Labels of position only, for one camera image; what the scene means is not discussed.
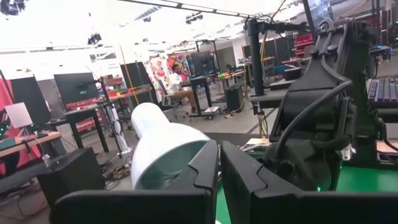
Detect red storage bins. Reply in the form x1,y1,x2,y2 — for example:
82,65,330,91
294,33,315,58

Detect black panel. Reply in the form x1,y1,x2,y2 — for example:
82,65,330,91
11,76,52,127
119,61,159,106

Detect yellow pole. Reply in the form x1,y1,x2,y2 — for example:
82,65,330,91
119,45,141,106

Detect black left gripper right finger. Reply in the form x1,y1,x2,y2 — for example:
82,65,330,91
220,141,398,224

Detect black ceiling spotlight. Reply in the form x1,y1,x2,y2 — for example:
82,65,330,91
86,32,103,46
185,12,205,25

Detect wooden desk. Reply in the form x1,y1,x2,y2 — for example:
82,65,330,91
0,131,62,158

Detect black desk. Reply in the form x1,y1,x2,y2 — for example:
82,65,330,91
183,71,246,119

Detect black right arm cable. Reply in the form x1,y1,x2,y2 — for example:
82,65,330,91
275,52,355,153

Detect black monitor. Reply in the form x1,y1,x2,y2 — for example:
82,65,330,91
53,72,100,105
190,51,216,77

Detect grey monitor desk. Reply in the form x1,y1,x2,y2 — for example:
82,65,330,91
250,79,308,109

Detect white board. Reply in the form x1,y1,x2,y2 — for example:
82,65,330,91
4,102,34,129

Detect black monitor pole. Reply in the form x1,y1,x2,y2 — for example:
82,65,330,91
244,18,312,98

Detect colourful patterned cloth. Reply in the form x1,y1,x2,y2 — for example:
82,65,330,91
145,54,194,103

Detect person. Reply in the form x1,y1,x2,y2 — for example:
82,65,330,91
169,63,197,113

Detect black table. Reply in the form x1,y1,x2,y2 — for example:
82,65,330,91
63,104,110,153

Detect black box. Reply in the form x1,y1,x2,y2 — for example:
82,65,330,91
36,147,106,209

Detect backlit black keyboard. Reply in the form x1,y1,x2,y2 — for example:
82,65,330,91
366,76,398,109

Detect red-orange backdrop cloth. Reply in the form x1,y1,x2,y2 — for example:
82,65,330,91
0,77,43,175

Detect black bin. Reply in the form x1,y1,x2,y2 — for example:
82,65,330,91
224,85,245,112

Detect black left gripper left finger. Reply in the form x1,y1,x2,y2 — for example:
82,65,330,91
49,139,219,224

